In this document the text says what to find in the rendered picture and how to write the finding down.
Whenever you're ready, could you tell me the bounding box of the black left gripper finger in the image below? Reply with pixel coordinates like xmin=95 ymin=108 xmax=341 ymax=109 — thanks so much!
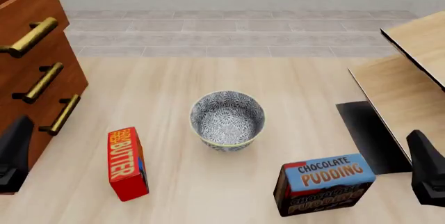
xmin=0 ymin=115 xmax=35 ymax=173

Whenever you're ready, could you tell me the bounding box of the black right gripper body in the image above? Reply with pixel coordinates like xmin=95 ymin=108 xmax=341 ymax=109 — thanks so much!
xmin=411 ymin=173 xmax=445 ymax=207

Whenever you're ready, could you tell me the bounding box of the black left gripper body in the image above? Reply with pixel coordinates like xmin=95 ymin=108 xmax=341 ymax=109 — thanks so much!
xmin=0 ymin=165 xmax=29 ymax=194

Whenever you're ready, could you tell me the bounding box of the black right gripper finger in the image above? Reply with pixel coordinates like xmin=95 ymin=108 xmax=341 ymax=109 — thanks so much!
xmin=406 ymin=129 xmax=445 ymax=182

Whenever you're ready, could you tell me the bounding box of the black patterned bowl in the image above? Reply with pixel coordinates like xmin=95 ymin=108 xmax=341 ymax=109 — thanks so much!
xmin=189 ymin=90 xmax=266 ymax=153

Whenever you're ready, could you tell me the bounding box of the pale wood panel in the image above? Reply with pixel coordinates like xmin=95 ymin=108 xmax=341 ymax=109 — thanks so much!
xmin=348 ymin=54 xmax=445 ymax=160
xmin=380 ymin=10 xmax=445 ymax=92

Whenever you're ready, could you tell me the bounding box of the chocolate pudding box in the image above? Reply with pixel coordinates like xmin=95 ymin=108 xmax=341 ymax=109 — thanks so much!
xmin=273 ymin=153 xmax=377 ymax=218

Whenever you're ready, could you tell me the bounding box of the red butter box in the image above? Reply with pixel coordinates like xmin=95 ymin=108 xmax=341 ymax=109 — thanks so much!
xmin=106 ymin=126 xmax=150 ymax=202

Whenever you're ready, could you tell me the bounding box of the long brass drawer handle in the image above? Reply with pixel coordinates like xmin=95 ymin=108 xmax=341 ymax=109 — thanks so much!
xmin=0 ymin=17 xmax=59 ymax=59

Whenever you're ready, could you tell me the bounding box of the wooden drawer with long handle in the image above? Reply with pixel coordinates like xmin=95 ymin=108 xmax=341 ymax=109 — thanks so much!
xmin=0 ymin=0 xmax=71 ymax=61

